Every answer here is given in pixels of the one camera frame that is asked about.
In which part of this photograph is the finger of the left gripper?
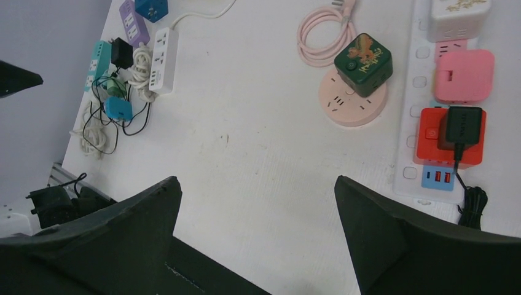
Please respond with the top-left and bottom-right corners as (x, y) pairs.
(1, 60), (44, 98)

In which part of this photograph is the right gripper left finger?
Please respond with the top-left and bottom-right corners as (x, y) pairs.
(1, 176), (264, 294)

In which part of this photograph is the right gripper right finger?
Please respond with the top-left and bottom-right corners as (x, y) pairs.
(334, 176), (520, 294)

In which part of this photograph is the light blue plug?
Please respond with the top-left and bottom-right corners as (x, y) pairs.
(104, 96), (133, 121)

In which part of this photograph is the dark blue cube adapter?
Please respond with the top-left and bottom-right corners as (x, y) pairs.
(135, 0), (169, 23)

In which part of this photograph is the white USB power strip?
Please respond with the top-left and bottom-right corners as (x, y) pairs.
(149, 27), (179, 95)

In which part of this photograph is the pink round power strip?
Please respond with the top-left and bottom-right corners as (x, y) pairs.
(318, 69), (388, 127)

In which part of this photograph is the green patterned cube adapter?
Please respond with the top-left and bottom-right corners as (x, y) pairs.
(334, 33), (393, 98)

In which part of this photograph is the red plug adapter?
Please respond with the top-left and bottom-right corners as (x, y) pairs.
(413, 108), (487, 169)

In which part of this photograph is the black plug adapter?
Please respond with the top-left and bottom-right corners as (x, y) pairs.
(437, 106), (483, 151)

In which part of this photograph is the pink plug adapter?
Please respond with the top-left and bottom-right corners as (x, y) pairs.
(434, 49), (495, 105)

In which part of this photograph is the teal power strip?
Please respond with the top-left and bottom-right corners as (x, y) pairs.
(84, 40), (112, 92)

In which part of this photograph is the green USB charger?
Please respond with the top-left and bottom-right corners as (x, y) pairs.
(104, 77), (127, 98)

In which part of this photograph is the black charger brick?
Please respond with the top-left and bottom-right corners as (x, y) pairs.
(111, 37), (133, 69)

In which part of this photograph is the purple power strip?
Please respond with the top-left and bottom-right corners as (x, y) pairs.
(119, 0), (150, 48)

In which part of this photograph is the white long power strip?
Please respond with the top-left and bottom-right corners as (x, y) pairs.
(393, 1), (464, 204)

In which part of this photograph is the white cube adapter orange sticker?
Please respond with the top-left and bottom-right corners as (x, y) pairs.
(427, 0), (492, 42)

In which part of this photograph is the black cable right side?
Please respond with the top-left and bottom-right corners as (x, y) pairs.
(452, 142), (488, 231)

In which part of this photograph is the black thin cable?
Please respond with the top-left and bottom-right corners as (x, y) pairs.
(82, 67), (152, 155)

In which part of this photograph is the white cable bundle left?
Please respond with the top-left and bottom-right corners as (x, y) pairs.
(69, 101), (108, 160)

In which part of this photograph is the white coiled cable with plug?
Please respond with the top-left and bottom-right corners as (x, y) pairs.
(128, 43), (159, 103)

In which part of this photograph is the pink coiled cable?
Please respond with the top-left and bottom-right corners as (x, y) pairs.
(296, 0), (359, 68)

